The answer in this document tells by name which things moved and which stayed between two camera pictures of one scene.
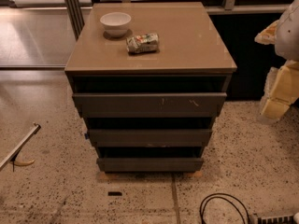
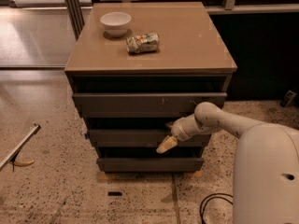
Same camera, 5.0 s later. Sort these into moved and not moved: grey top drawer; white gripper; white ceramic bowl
Moved: white gripper
Not moved: white ceramic bowl; grey top drawer
